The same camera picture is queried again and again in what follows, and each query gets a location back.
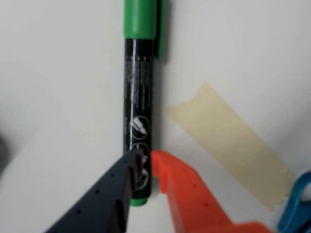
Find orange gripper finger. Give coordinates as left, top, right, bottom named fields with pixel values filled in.
left=150, top=150, right=274, bottom=233

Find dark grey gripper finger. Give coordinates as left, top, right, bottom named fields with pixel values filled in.
left=45, top=148, right=144, bottom=233

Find green marker with black barrel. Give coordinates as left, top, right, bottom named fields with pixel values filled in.
left=122, top=0, right=169, bottom=208

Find wide masking tape strip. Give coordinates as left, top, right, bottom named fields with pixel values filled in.
left=167, top=82, right=297, bottom=211

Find blue handled scissors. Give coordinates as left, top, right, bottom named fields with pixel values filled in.
left=277, top=171, right=311, bottom=233

